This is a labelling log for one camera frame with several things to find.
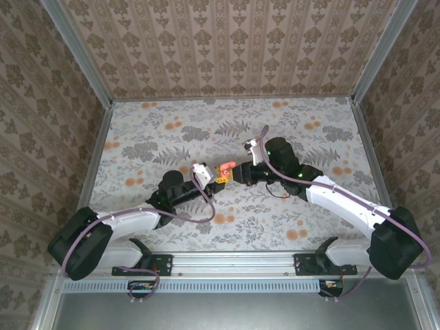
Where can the pink earbud charging case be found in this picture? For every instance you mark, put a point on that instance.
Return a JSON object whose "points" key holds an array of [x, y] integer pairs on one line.
{"points": [[225, 169]]}

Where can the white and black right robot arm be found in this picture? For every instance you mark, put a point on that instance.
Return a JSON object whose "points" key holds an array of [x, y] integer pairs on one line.
{"points": [[395, 247]]}

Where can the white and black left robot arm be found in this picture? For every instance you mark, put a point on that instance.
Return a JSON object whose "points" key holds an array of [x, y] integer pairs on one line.
{"points": [[79, 247]]}

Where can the floral patterned table cover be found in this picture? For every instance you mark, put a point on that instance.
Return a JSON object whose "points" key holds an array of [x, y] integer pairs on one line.
{"points": [[240, 237]]}

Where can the grey metal sheet panel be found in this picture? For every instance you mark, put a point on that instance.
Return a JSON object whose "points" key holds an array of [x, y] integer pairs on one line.
{"points": [[240, 313]]}

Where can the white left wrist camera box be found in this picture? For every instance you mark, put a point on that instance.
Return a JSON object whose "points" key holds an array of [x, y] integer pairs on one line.
{"points": [[201, 172]]}

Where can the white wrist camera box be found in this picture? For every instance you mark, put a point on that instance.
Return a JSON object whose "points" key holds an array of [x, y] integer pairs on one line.
{"points": [[201, 172], [256, 151]]}

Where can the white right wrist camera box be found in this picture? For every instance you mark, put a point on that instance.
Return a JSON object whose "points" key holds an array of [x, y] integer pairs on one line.
{"points": [[256, 151]]}

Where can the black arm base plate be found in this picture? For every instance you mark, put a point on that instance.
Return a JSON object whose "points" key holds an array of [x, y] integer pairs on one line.
{"points": [[302, 266], [163, 264]]}

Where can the aluminium front rail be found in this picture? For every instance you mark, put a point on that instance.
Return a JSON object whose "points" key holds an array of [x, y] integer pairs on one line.
{"points": [[233, 263]]}

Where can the aluminium side rail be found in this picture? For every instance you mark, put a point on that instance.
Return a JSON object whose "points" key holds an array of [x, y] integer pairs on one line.
{"points": [[369, 144], [99, 137]]}

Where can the aluminium frame post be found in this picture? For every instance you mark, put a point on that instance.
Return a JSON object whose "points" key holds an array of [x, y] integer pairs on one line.
{"points": [[381, 51], [79, 55]]}

